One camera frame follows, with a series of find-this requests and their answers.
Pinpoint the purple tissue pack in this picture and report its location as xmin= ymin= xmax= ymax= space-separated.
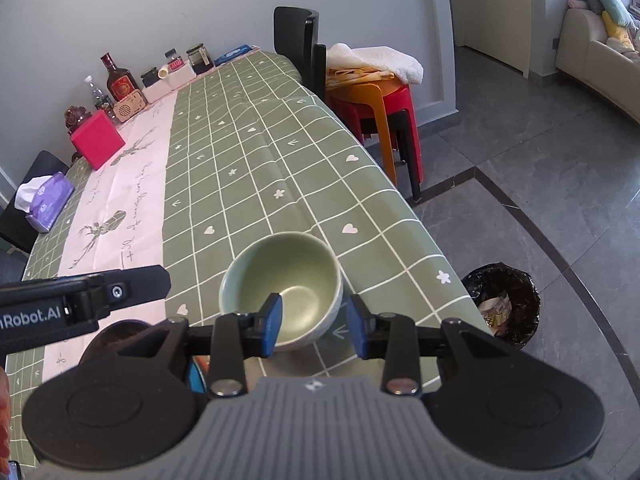
xmin=14 ymin=171 xmax=76 ymax=234

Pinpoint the yellow pillow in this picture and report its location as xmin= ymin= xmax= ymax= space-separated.
xmin=601 ymin=10 xmax=637 ymax=52

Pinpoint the orange patterned cloth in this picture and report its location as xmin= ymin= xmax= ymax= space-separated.
xmin=325 ymin=66 xmax=397 ymax=87

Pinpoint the teal pillow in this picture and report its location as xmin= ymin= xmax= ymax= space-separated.
xmin=585 ymin=0 xmax=634 ymax=29

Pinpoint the black chair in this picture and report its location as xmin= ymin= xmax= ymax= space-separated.
xmin=0 ymin=150 xmax=71 ymax=256
xmin=273 ymin=6 xmax=329 ymax=102

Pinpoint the red liquor bottle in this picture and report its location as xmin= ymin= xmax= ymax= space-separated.
xmin=99 ymin=52 xmax=134 ymax=103

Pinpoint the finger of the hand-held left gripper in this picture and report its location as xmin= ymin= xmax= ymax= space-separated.
xmin=67 ymin=264 xmax=172 ymax=322

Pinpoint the cream door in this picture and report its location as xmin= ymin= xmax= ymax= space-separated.
xmin=444 ymin=0 xmax=534 ymax=79

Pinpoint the black trash bin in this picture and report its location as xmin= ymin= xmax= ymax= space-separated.
xmin=459 ymin=263 xmax=542 ymax=351

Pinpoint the blue packet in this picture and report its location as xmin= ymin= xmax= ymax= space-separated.
xmin=213 ymin=43 xmax=252 ymax=67

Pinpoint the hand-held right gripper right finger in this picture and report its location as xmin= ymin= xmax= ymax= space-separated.
xmin=346 ymin=294 xmax=507 ymax=397

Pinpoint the dark glass jar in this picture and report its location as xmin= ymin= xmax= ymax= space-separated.
xmin=186 ymin=43 xmax=215 ymax=75

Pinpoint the white towel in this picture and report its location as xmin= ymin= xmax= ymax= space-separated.
xmin=326 ymin=42 xmax=425 ymax=87

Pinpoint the beige sofa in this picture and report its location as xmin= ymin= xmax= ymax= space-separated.
xmin=556 ymin=7 xmax=640 ymax=125

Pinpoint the clear plastic bottle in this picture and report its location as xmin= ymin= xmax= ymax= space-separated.
xmin=83 ymin=75 xmax=114 ymax=112

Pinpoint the orange plastic stool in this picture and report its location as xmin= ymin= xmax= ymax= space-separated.
xmin=327 ymin=80 xmax=407 ymax=190

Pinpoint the green ceramic bowl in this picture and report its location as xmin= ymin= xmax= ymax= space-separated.
xmin=219 ymin=232 xmax=345 ymax=353

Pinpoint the brown figurine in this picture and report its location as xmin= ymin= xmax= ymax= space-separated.
xmin=63 ymin=105 xmax=94 ymax=134

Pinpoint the wooden radio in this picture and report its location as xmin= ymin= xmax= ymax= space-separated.
xmin=112 ymin=87 xmax=149 ymax=124

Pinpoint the pale pink table runner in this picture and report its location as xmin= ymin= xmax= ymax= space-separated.
xmin=42 ymin=91 xmax=179 ymax=382

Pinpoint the black plastic stool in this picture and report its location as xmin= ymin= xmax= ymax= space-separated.
xmin=361 ymin=109 xmax=424 ymax=202

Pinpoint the white box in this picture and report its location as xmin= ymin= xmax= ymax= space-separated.
xmin=142 ymin=79 xmax=174 ymax=104
xmin=167 ymin=64 xmax=197 ymax=89

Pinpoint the red plastic stool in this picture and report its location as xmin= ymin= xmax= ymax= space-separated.
xmin=327 ymin=85 xmax=426 ymax=187

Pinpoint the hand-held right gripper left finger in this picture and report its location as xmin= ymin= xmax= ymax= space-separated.
xmin=118 ymin=292 xmax=285 ymax=398

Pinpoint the pink box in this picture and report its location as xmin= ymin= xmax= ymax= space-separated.
xmin=69 ymin=110 xmax=126 ymax=170

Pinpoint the green checked tablecloth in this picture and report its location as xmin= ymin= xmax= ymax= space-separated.
xmin=4 ymin=50 xmax=495 ymax=413

